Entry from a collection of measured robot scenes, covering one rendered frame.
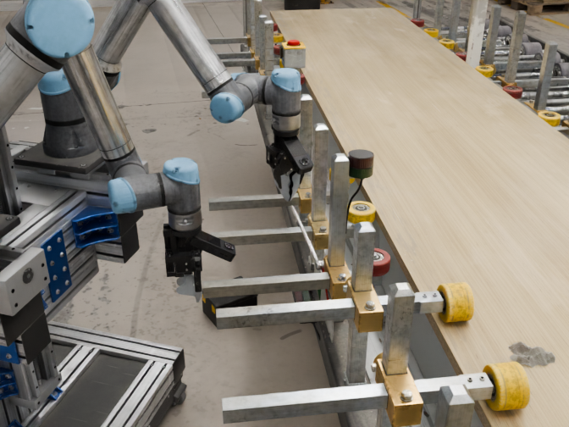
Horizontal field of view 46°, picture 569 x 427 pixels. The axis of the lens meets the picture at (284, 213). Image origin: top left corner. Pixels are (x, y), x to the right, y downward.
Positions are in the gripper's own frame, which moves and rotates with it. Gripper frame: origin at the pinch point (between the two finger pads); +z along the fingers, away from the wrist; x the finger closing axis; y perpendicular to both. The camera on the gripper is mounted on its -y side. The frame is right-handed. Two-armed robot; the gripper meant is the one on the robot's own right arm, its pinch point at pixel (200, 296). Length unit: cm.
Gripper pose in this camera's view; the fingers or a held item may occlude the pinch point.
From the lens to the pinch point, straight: 161.9
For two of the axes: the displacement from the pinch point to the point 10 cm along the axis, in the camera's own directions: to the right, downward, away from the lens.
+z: 0.0, 8.8, 4.8
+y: -9.9, 0.6, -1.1
